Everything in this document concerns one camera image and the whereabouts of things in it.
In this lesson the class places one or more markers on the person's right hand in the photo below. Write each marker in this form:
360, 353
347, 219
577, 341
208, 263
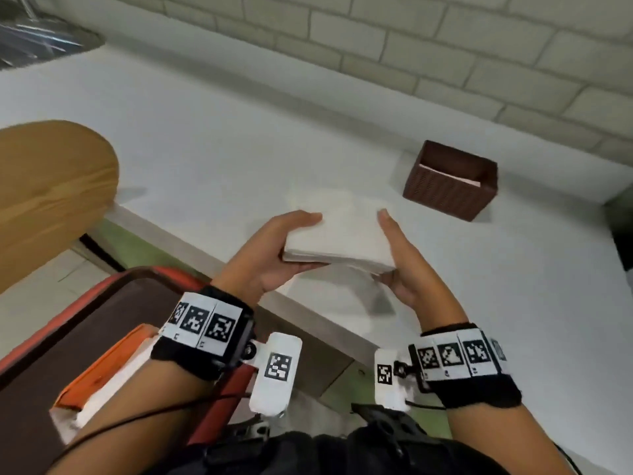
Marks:
425, 286

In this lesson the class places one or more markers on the person's left hand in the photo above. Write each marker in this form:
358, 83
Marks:
257, 264

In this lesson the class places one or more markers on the person's right thumb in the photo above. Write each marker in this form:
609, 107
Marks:
393, 234

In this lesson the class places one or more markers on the person's left thumb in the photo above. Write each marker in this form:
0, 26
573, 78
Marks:
296, 220

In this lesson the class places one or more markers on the stack of white napkins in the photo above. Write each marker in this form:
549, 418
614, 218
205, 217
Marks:
341, 232

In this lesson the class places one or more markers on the person's right forearm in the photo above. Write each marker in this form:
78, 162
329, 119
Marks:
499, 440

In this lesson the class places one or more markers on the person's left forearm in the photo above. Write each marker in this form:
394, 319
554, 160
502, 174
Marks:
148, 425

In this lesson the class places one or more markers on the brown wicker basket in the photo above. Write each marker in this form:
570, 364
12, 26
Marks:
447, 195

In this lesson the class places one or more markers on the pale napkins in basket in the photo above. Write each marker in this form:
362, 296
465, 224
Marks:
452, 174

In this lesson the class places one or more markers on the black marker wristband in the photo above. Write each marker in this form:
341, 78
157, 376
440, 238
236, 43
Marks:
465, 366
205, 331

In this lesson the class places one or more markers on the person's black clothing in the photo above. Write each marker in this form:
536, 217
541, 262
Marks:
306, 455

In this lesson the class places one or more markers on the orange and white napkin packet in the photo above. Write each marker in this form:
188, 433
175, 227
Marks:
106, 370

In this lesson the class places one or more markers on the round wooden board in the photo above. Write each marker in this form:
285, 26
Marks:
47, 192

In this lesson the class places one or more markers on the red plastic crate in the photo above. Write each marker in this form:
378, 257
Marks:
64, 336

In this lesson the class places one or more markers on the metal sink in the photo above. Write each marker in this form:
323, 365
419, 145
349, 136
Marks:
34, 37

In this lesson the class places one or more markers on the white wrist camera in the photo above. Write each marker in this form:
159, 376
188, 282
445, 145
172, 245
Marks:
277, 373
388, 378

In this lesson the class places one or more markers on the black chest mount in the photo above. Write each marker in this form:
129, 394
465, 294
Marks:
390, 422

